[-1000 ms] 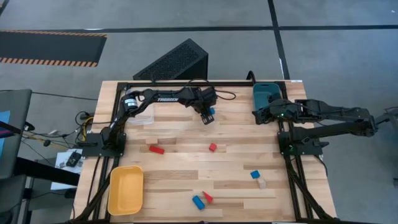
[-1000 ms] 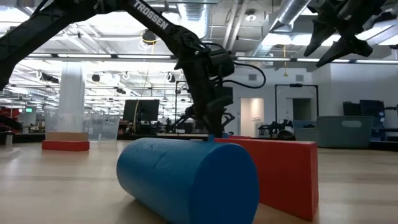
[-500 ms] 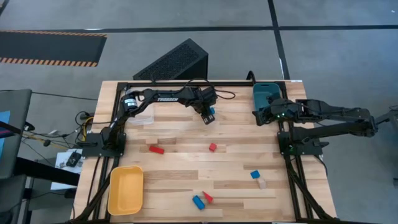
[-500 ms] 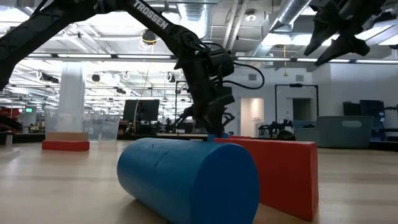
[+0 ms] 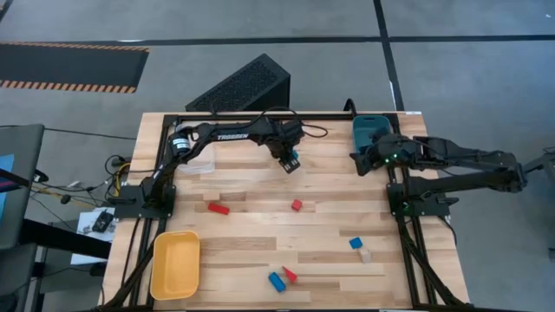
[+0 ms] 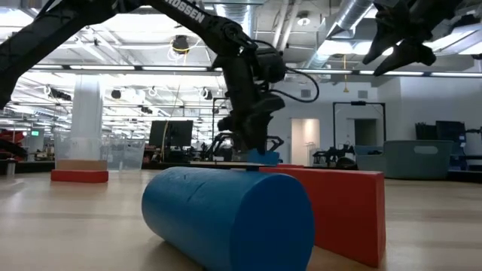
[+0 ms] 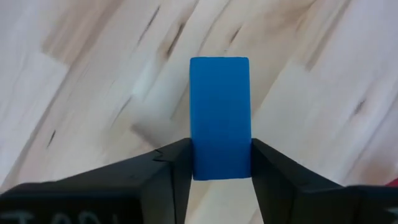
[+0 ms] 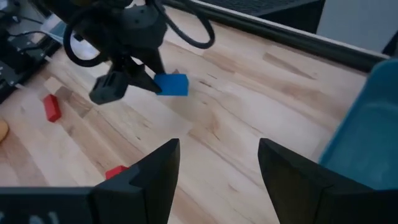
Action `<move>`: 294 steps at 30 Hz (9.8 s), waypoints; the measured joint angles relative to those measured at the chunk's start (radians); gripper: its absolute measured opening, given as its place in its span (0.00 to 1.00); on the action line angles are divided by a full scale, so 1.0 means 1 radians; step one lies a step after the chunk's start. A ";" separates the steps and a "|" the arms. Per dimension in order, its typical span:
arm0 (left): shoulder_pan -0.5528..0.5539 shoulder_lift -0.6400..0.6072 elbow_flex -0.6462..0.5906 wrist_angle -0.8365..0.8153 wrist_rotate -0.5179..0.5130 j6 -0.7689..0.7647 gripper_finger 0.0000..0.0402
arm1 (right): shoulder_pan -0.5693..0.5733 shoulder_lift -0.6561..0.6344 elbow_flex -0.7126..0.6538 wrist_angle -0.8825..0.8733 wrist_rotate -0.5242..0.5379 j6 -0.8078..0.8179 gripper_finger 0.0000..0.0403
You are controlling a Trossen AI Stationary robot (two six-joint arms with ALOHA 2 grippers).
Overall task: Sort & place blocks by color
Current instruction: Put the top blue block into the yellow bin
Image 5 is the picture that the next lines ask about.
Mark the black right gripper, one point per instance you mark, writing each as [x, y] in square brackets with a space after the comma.
[390, 158]

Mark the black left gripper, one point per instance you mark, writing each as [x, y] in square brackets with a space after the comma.
[282, 141]

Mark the long blue block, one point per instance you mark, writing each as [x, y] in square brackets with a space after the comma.
[295, 154]
[276, 282]

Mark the red cube block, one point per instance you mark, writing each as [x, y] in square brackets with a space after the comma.
[296, 205]

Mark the blue cube block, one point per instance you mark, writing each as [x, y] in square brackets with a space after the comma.
[355, 243]

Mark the long red block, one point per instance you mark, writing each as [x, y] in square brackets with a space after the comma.
[218, 209]

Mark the natural wood cube block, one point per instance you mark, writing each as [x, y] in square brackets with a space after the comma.
[365, 256]

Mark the red triangular block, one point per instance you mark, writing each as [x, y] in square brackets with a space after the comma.
[290, 275]

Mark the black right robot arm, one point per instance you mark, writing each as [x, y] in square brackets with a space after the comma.
[477, 160]

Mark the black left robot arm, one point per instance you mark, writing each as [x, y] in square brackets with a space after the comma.
[234, 132]

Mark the teal plastic bin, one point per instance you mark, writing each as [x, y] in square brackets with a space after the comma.
[364, 130]

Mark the white sticker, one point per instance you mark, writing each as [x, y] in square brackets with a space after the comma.
[414, 112]

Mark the clear plastic container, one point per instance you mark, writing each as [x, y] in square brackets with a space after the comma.
[199, 164]

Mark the black perforated computer case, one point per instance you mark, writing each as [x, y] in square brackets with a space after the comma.
[243, 86]

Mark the yellow plastic bin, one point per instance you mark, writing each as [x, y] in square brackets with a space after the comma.
[175, 266]

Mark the grey stand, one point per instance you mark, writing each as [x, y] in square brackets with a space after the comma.
[542, 162]

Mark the small black device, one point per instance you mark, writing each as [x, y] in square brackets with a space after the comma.
[102, 221]

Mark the white paper sheet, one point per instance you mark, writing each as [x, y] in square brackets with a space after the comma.
[84, 225]

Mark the small black puck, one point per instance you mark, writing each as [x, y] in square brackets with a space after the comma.
[65, 199]

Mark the black desk beam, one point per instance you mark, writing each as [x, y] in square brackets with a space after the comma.
[65, 238]

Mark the black hazard-striped floor mat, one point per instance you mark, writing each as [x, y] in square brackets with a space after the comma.
[65, 65]

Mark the grey chair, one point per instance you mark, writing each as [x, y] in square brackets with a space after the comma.
[26, 182]

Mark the blue panel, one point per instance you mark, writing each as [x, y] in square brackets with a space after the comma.
[5, 173]

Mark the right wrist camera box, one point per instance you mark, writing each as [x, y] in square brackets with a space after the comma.
[386, 142]

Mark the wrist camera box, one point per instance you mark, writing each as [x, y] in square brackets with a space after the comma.
[386, 142]
[294, 128]

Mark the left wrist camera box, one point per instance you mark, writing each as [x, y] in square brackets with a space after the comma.
[294, 128]

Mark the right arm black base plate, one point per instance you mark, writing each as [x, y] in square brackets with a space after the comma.
[396, 195]

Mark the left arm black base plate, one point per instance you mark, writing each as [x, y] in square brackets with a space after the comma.
[130, 208]

